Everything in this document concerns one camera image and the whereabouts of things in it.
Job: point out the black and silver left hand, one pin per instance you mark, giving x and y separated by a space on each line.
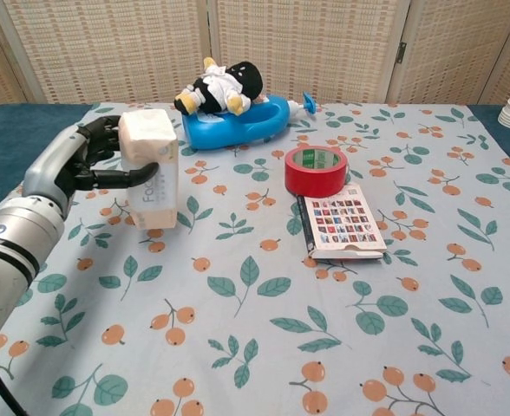
51 164

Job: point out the white Face tissue pack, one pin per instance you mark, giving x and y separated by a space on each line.
151 134

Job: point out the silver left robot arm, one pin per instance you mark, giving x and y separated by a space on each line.
16 242

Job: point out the woven folding screen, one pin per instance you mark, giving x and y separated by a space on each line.
107 47

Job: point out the blue detergent pump bottle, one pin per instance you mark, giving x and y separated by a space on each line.
220 130

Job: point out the black and white plush toy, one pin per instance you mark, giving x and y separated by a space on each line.
220 89

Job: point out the fruit and leaf print tablecloth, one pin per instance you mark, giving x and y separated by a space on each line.
255 303

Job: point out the red tape roll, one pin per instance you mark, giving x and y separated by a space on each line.
313 180

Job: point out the book with photo grid cover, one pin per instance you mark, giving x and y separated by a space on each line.
346 225

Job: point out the brass screen hinge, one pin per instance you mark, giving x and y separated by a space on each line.
402 53

